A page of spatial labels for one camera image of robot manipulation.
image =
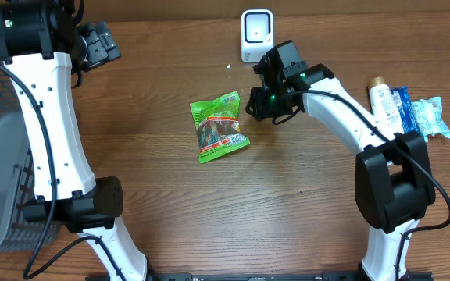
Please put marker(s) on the white barcode scanner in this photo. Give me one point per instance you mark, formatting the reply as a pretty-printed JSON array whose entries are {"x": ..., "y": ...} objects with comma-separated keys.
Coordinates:
[{"x": 257, "y": 34}]

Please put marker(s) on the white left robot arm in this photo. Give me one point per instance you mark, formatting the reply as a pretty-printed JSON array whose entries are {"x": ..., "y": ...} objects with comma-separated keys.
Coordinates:
[{"x": 45, "y": 47}]

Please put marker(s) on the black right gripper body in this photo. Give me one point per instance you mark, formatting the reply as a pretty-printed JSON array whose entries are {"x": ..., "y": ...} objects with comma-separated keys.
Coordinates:
[{"x": 269, "y": 101}]

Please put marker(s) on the teal tissue packet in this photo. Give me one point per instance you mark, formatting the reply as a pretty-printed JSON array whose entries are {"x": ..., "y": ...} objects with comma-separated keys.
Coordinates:
[{"x": 428, "y": 116}]

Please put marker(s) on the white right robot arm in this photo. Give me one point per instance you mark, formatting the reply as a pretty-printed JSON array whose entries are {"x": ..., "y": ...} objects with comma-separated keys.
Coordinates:
[{"x": 393, "y": 181}]

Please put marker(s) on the grey plastic basket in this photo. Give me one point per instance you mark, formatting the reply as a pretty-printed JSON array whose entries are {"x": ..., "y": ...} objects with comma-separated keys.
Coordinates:
[{"x": 16, "y": 175}]

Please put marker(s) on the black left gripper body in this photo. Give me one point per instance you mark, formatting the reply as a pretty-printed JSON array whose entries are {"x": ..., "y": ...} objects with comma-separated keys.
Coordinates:
[{"x": 96, "y": 50}]

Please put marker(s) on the green gummy candy bag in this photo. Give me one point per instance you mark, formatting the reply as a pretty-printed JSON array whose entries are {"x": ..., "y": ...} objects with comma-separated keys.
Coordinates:
[{"x": 217, "y": 126}]

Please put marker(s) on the blue snack bar wrapper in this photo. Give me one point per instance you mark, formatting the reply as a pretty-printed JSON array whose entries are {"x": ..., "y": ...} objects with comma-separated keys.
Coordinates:
[{"x": 402, "y": 101}]

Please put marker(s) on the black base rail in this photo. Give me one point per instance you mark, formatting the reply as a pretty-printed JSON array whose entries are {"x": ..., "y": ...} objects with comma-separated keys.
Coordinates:
[{"x": 326, "y": 276}]

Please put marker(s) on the white tube gold cap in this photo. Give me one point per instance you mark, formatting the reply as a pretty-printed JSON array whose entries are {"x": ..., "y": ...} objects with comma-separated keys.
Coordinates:
[{"x": 383, "y": 105}]

